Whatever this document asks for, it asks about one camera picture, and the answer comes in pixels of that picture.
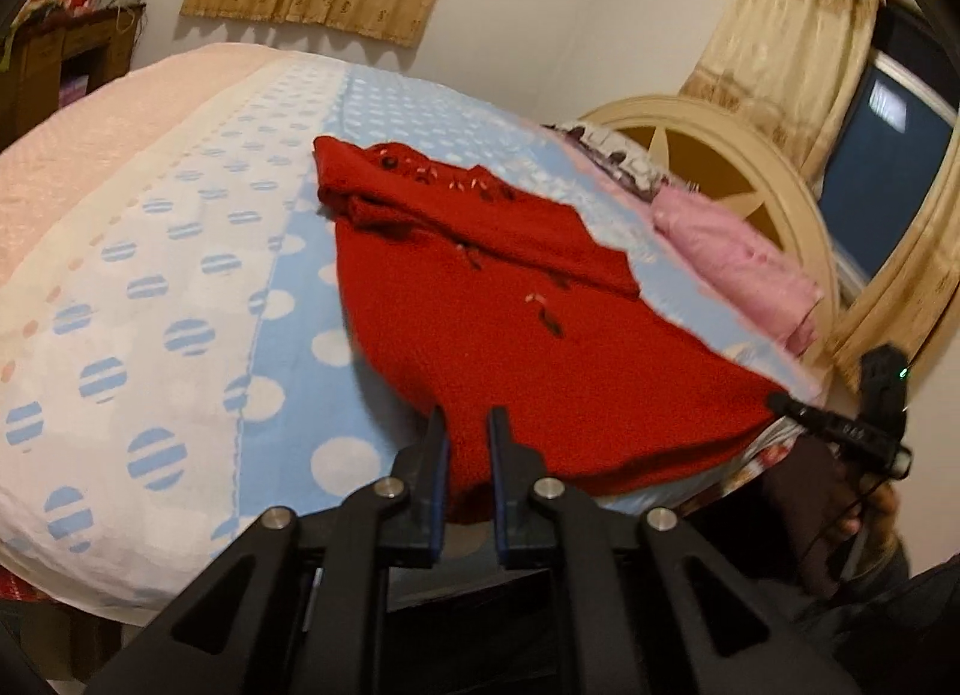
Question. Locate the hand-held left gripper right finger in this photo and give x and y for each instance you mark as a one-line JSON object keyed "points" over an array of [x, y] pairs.
{"points": [[501, 485]]}

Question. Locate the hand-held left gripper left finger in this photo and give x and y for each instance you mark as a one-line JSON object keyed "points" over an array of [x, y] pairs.
{"points": [[435, 485]]}

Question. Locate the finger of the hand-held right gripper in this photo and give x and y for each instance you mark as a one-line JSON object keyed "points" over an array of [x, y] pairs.
{"points": [[817, 429]]}

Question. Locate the red knitted sweater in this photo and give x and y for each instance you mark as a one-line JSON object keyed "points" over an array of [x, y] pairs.
{"points": [[525, 350]]}

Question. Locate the person's right hand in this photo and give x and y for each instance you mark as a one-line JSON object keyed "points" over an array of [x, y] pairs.
{"points": [[840, 526]]}

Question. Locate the pink quilt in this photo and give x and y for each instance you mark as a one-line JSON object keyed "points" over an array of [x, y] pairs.
{"points": [[735, 260]]}

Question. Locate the dark window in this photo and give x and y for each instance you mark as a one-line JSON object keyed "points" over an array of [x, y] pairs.
{"points": [[885, 162]]}

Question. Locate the cream round headboard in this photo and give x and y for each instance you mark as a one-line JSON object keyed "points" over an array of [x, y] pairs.
{"points": [[750, 147]]}

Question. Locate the patterned pillow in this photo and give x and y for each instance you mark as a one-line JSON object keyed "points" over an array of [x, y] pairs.
{"points": [[622, 158]]}

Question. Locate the polka dot bed sheet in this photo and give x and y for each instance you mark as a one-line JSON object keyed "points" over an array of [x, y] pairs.
{"points": [[165, 252]]}

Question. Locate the narrow beige curtain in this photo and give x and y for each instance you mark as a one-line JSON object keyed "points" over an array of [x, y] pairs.
{"points": [[795, 42]]}

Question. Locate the pink boxes in desk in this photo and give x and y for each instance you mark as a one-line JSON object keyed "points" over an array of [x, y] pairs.
{"points": [[75, 91]]}

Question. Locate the brown wooden desk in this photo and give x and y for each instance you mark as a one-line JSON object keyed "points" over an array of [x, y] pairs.
{"points": [[45, 65]]}

